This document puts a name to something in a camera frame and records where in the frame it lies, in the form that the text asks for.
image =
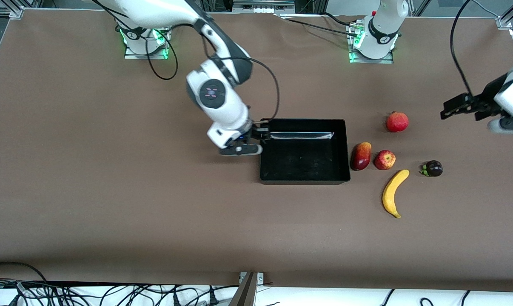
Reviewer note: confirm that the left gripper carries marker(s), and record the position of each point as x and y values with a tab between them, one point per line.
488	96

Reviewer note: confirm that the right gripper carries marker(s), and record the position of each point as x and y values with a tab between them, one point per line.
255	134

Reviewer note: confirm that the black plastic box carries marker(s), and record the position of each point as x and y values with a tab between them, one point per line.
307	165

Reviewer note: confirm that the red apple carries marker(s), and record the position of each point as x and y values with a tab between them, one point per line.
385	160

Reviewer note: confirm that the yellow banana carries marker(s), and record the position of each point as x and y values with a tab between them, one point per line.
390	195

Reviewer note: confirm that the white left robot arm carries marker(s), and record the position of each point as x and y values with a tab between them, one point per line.
384	25

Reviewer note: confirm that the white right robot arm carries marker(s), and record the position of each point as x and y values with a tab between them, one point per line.
222	106

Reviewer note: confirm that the red pomegranate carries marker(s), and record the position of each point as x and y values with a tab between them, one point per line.
397	122

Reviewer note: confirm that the dark purple mangosteen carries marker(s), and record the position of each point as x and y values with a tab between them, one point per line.
434	168

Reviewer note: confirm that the red mango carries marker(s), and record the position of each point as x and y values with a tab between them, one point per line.
360	157

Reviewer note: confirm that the grey power strip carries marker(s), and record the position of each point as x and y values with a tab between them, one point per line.
263	7

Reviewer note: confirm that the black power plug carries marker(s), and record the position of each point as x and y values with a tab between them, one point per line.
176	300
214	298

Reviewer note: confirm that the aluminium corner bracket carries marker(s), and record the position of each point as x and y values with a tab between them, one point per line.
16	12
504	23

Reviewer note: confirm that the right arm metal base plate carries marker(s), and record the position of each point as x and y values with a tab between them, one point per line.
146	56

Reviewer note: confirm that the silver metal bracket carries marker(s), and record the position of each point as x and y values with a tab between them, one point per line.
260	278

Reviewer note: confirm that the dark camera post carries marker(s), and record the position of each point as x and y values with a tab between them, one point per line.
244	295

